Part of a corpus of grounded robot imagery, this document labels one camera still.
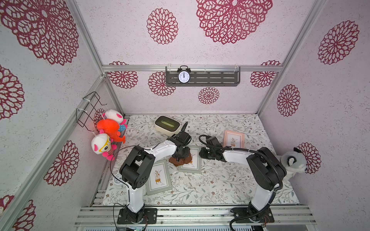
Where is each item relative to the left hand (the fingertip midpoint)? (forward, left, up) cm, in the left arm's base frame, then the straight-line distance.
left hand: (185, 155), depth 94 cm
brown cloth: (-4, -1, +2) cm, 5 cm away
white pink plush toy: (+21, +46, +17) cm, 53 cm away
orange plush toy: (+12, +46, +15) cm, 50 cm away
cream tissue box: (+23, +14, +3) cm, 27 cm away
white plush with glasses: (-2, +46, +18) cm, 50 cm away
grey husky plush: (-12, -56, +17) cm, 59 cm away
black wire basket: (+14, +52, +33) cm, 63 cm away
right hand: (+3, -9, 0) cm, 9 cm away
